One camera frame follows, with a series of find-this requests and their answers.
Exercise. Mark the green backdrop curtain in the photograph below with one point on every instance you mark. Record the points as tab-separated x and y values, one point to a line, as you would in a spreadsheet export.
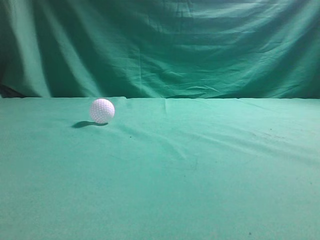
209	49

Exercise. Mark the white golf ball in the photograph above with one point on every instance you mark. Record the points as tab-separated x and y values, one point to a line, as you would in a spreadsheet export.
102	111

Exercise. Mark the green table cloth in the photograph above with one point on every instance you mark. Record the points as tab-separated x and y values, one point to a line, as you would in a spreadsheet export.
162	169

